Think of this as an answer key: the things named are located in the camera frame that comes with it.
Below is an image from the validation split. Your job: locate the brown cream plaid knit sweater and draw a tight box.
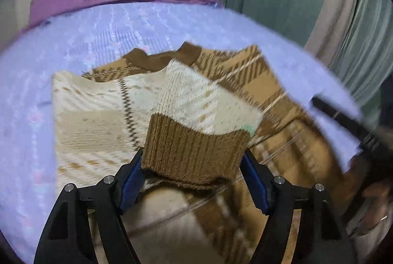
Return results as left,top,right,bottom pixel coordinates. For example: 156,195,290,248
52,43,343,263

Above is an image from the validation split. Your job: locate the lavender floral bedspread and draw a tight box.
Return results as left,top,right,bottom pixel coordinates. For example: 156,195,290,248
1,2,361,263

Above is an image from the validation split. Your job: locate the purple pillow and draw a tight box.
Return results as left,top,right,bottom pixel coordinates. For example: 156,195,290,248
29,0,87,25

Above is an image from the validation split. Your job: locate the person's right hand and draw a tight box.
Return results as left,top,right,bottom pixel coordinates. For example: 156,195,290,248
345,154,392,237

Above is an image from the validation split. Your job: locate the beige sheer curtain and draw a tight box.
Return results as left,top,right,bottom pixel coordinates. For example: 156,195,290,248
304,0,357,68

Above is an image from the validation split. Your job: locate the purple folded bed sheet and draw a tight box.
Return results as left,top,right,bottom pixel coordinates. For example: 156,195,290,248
21,0,223,33

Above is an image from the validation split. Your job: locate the green curtain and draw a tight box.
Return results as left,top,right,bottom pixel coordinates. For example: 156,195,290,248
220,0,392,128

